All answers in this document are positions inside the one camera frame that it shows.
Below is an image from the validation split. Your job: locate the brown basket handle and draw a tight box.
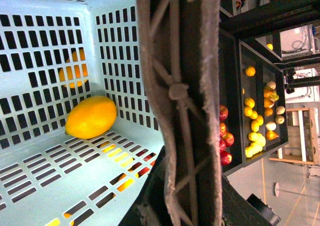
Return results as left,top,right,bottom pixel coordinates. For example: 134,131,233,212
136,0,223,225

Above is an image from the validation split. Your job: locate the light blue plastic basket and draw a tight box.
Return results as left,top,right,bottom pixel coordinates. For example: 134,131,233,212
0,0,164,225

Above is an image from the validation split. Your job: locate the black shelf frame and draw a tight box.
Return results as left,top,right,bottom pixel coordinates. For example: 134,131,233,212
219,0,320,175

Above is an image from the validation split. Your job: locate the pile of red apples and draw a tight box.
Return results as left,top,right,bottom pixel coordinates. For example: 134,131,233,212
219,105,235,166

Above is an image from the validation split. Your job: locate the yellow lemon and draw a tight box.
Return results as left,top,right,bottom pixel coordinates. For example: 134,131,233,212
65,96,117,139

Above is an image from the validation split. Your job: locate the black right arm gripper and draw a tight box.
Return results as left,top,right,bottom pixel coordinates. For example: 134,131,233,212
247,194,280,225

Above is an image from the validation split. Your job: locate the pile of yellow lemons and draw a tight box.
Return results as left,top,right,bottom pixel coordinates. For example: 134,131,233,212
243,65,267,158

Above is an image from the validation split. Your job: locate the pile of pears and oranges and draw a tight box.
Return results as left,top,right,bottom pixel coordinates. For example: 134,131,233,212
263,81,286,141

